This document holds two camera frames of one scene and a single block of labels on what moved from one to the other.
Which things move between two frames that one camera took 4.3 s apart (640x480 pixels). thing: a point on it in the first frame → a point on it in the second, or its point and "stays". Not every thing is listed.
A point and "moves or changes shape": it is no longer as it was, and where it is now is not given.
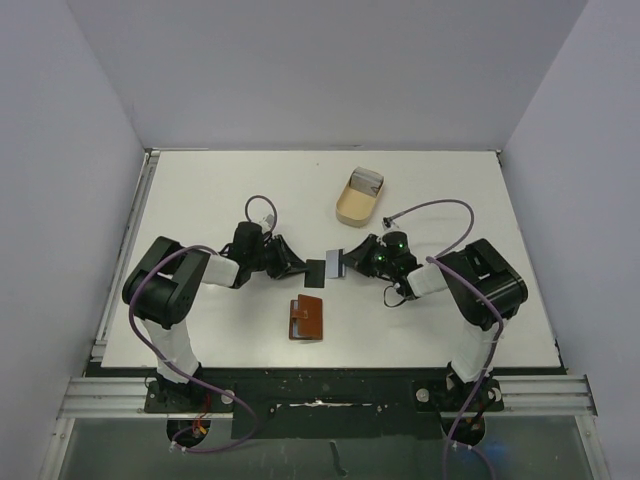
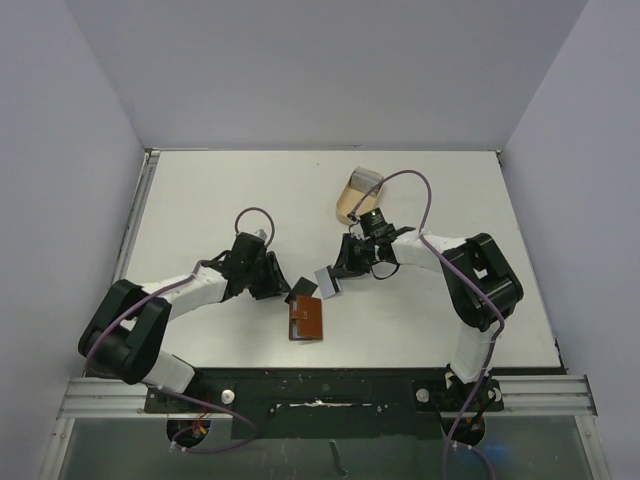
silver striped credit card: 332,264 moves or changes shape
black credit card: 315,276 → 303,287
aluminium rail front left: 106,398 stays
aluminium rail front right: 545,395 stays
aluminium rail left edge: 123,263 stays
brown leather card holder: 306,318 stays
